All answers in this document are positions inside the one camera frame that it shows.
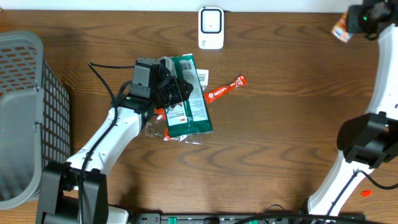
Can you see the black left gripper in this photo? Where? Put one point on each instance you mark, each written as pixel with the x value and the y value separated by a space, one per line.
pixel 179 90

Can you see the orange tissue pack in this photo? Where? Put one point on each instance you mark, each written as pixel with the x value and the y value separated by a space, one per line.
pixel 339 30

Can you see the green grip gloves package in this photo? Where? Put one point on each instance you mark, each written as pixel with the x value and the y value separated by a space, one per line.
pixel 190 116

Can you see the red snack stick packet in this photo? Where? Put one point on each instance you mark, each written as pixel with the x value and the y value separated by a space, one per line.
pixel 220 91

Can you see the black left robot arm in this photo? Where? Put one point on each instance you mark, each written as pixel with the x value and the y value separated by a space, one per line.
pixel 75 191

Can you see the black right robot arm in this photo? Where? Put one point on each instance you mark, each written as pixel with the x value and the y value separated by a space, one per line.
pixel 367 141

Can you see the white barcode scanner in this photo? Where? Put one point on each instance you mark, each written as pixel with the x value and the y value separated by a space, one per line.
pixel 211 28

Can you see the grey plastic basket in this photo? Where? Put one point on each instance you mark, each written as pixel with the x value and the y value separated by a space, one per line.
pixel 35 117

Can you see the red sticker on table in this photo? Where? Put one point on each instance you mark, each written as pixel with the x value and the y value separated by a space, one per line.
pixel 366 193

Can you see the black mounting rail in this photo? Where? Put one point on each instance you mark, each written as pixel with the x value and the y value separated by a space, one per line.
pixel 269 216

